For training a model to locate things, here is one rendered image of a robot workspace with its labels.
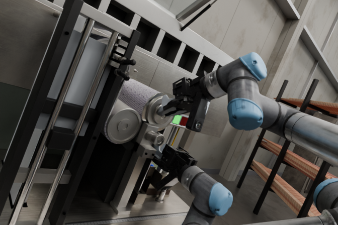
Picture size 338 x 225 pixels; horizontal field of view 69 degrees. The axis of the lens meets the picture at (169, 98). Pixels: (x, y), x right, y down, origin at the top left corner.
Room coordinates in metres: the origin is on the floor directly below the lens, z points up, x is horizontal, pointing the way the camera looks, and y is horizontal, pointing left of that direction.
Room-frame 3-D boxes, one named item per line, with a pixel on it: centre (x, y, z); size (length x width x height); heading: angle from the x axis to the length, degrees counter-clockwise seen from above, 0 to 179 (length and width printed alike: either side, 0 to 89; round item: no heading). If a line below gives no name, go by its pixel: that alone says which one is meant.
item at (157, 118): (0.85, 0.00, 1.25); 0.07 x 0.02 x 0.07; 132
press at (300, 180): (6.30, -3.93, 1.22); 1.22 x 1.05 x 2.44; 136
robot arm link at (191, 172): (0.75, -0.16, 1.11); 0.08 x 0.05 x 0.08; 132
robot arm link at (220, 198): (0.69, -0.22, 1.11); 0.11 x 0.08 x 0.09; 42
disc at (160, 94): (0.86, 0.01, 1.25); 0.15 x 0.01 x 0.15; 132
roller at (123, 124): (0.87, 0.18, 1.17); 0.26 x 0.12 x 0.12; 42
